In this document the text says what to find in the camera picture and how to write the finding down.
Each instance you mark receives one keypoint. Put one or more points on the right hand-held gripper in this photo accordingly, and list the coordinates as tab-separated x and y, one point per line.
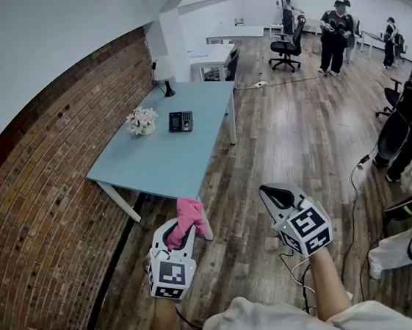
307	228

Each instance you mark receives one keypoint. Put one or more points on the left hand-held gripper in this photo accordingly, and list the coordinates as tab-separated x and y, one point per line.
172	275

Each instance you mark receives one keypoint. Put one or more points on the pink cloth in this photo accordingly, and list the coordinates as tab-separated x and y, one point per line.
187	214

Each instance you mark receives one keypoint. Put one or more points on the person's left forearm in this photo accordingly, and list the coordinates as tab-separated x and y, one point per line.
167	327

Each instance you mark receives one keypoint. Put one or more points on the person's right forearm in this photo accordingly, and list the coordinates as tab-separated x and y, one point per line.
326	283

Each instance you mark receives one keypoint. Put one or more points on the light blue table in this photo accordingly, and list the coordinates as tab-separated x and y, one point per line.
176	160

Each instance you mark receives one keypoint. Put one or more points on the black power adapter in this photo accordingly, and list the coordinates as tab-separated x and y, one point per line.
364	160

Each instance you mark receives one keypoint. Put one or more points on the white power strip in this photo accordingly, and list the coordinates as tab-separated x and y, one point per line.
260	84

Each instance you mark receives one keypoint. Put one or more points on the pink flowers in cream pot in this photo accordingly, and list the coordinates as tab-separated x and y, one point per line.
141	120

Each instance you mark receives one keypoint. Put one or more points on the black round shell chair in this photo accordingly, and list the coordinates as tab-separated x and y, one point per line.
391	137

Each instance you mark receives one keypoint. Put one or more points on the person's beige shirt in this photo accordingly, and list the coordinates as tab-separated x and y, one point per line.
261	328

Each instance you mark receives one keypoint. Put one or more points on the black armrest office chair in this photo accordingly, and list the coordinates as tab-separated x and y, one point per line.
390	97

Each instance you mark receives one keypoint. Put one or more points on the black mesh office chair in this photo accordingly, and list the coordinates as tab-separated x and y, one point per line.
286	46

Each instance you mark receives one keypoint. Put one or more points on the white desk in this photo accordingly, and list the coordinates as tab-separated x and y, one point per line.
237	32
212	54

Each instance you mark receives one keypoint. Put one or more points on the white table lamp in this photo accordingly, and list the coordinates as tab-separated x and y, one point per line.
163	69

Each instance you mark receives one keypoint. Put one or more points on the black wall plug adapter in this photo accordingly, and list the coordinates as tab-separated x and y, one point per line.
154	66

